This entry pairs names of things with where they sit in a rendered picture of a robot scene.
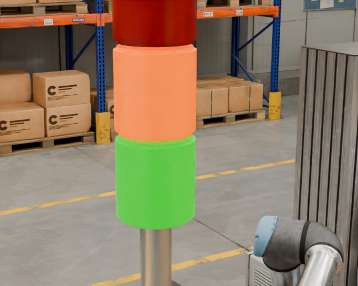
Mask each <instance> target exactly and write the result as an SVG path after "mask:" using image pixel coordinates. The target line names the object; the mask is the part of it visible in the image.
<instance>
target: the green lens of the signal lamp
mask: <svg viewBox="0 0 358 286"><path fill-rule="evenodd" d="M115 185H116V215H117V217H118V219H120V220H121V221H123V222H124V223H125V224H127V225H129V226H133V227H136V228H142V229H169V228H174V227H178V226H181V225H183V224H185V223H187V222H189V221H190V220H191V219H192V218H193V217H194V216H195V136H194V135H193V134H191V135H190V136H188V137H185V138H182V139H179V140H172V141H138V140H131V139H128V138H124V137H122V136H120V135H117V136H116V138H115Z"/></svg>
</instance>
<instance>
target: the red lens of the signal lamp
mask: <svg viewBox="0 0 358 286"><path fill-rule="evenodd" d="M112 12H113V40H114V41H116V43H117V44H120V45H126V46H132V47H179V46H184V45H190V44H193V41H196V40H197V0H112Z"/></svg>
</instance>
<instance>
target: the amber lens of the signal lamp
mask: <svg viewBox="0 0 358 286"><path fill-rule="evenodd" d="M113 69H114V127H115V131H116V132H117V133H119V135H120V136H122V137H124V138H128V139H131V140H138V141H172V140H179V139H182V138H185V137H188V136H190V135H191V134H192V133H193V132H195V130H196V80H197V49H196V48H195V47H193V45H191V44H190V45H184V46H179V47H132V46H126V45H120V44H118V45H117V46H116V48H114V49H113Z"/></svg>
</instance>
